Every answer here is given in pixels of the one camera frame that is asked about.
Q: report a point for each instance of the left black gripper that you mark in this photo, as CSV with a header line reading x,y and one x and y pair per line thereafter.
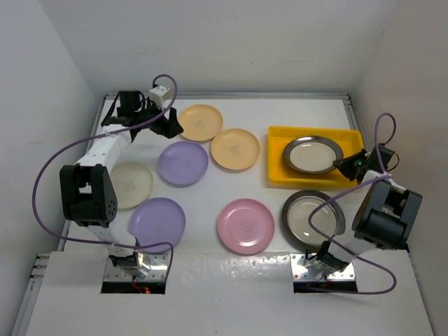
x,y
167,127

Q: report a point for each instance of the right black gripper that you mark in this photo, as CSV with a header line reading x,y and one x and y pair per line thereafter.
x,y
344,164

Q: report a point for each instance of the steel rimmed plate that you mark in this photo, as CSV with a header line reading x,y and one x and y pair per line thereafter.
x,y
312,154
294,220

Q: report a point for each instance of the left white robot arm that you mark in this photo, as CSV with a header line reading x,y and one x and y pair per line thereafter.
x,y
88,197

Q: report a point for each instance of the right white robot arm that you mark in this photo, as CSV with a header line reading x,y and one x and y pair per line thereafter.
x,y
384,218

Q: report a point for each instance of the yellow plastic bin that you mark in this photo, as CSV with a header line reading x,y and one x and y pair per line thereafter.
x,y
279,173

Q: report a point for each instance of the far orange plate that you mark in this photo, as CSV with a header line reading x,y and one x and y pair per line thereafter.
x,y
200,122

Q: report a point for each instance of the orange plate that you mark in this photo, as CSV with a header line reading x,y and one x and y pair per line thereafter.
x,y
200,122
235,149

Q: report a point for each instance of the far purple plate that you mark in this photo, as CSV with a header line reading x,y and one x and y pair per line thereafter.
x,y
183,163

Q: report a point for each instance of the purple plate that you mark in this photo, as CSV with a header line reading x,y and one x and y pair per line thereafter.
x,y
183,163
157,220

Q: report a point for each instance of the cream white plate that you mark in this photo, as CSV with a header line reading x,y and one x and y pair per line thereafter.
x,y
132,183

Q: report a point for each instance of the near orange plate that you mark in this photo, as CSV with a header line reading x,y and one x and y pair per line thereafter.
x,y
235,149

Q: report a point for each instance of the near purple plate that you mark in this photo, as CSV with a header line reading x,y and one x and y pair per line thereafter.
x,y
157,220

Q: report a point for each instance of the pink plate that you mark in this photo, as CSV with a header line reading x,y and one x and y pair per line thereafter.
x,y
246,227

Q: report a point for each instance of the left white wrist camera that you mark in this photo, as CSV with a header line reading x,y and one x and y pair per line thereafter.
x,y
159,95

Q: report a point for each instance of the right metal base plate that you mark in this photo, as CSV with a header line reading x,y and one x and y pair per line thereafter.
x,y
306,269

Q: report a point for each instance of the metal base plate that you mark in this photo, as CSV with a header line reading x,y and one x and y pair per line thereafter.
x,y
306,269
154,266

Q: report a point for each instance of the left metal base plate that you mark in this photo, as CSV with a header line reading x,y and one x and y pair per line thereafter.
x,y
154,266

